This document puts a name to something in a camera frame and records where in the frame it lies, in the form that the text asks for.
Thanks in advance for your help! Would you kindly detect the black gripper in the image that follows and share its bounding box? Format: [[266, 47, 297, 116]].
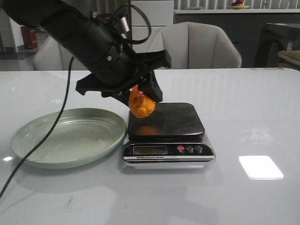
[[75, 46, 172, 107]]

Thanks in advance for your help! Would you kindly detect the orange corn cob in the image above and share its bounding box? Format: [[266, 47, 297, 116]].
[[129, 85, 156, 118]]

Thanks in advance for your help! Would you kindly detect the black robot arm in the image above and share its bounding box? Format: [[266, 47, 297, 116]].
[[0, 0, 171, 105]]

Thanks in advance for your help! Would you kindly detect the black silver kitchen scale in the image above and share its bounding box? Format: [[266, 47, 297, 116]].
[[122, 103, 216, 169]]

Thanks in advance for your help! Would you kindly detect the right grey upholstered chair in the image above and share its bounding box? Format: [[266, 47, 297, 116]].
[[148, 22, 242, 69]]

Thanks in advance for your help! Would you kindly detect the grey upholstered chair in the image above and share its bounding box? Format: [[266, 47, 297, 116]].
[[148, 22, 242, 69], [32, 36, 91, 71]]

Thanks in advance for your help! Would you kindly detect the pale green round plate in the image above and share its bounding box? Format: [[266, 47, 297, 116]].
[[11, 108, 127, 169]]

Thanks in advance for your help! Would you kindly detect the white cabinet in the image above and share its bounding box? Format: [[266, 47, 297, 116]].
[[131, 0, 174, 53]]

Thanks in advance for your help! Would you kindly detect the left grey upholstered chair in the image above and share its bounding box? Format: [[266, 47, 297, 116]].
[[32, 36, 91, 71]]

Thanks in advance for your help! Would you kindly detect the red trash bin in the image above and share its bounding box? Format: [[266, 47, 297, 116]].
[[21, 26, 38, 49]]

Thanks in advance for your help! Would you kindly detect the dark grey counter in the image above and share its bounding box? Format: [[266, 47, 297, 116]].
[[174, 9, 300, 68]]

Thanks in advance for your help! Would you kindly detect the fruit bowl on counter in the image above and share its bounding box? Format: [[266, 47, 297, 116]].
[[230, 0, 250, 9]]

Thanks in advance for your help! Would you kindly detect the dark armchair at right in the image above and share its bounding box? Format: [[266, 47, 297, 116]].
[[254, 23, 300, 68]]

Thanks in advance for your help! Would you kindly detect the beige cushion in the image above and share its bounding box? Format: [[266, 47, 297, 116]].
[[277, 50, 300, 71]]

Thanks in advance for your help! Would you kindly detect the black cable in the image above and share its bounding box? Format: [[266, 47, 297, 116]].
[[0, 56, 75, 199]]

